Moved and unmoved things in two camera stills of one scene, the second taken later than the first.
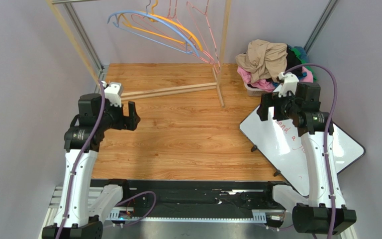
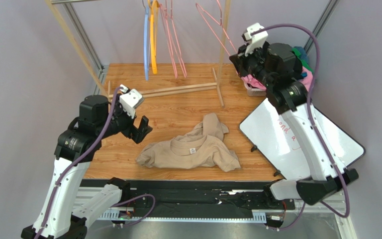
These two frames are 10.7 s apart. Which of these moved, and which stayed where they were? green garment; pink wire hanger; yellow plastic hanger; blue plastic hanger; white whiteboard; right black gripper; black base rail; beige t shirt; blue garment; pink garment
Moved: beige t shirt; blue plastic hanger; pink wire hanger; yellow plastic hanger; right black gripper
Stayed: black base rail; green garment; pink garment; white whiteboard; blue garment
